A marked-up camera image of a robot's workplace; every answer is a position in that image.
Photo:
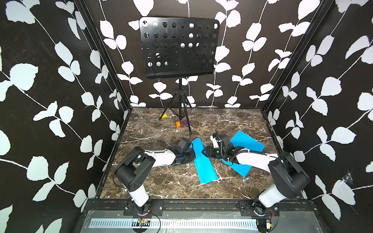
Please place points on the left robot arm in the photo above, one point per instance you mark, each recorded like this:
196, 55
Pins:
135, 168

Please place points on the black perforated music stand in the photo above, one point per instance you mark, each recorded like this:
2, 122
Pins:
175, 48

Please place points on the black front mounting rail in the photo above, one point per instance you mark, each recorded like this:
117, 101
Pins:
126, 207

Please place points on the cyan paper sheet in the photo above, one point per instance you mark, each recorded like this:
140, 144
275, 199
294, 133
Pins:
203, 164
241, 139

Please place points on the white slotted cable duct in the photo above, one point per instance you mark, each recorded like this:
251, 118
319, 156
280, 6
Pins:
127, 223

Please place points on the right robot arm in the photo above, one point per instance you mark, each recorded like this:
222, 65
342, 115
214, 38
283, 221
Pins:
289, 177

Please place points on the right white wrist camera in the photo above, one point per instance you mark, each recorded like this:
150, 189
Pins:
214, 138

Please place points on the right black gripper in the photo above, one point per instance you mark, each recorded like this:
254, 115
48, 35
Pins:
209, 151

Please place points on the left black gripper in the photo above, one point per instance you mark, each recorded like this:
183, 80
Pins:
192, 155

